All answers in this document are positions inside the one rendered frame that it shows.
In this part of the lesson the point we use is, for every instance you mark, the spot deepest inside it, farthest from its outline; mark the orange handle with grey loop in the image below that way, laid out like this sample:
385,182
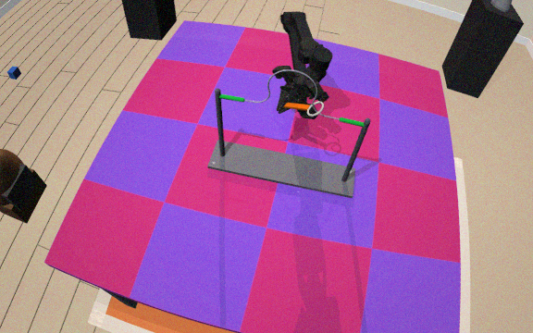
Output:
305,107

